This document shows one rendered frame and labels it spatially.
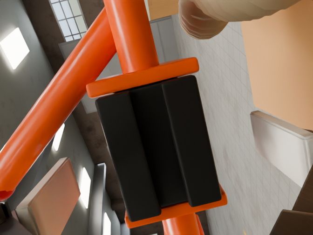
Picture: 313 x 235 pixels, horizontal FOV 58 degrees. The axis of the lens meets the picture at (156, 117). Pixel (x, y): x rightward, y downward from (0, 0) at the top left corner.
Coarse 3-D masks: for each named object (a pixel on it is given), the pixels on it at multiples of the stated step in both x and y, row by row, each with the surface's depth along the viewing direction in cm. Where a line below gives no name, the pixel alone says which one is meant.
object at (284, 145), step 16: (256, 112) 19; (256, 128) 19; (272, 128) 16; (288, 128) 14; (256, 144) 20; (272, 144) 17; (288, 144) 14; (304, 144) 13; (272, 160) 17; (288, 160) 15; (304, 160) 13; (288, 176) 15; (304, 176) 14
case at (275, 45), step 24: (312, 0) 21; (264, 24) 30; (288, 24) 25; (312, 24) 22; (264, 48) 32; (288, 48) 26; (312, 48) 23; (264, 72) 33; (288, 72) 27; (312, 72) 24; (264, 96) 35; (288, 96) 29; (312, 96) 24; (288, 120) 30; (312, 120) 25
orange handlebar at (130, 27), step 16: (112, 0) 15; (128, 0) 15; (112, 16) 15; (128, 16) 15; (144, 16) 15; (112, 32) 16; (128, 32) 15; (144, 32) 15; (128, 48) 15; (144, 48) 15; (128, 64) 15; (144, 64) 15; (176, 224) 17; (192, 224) 17
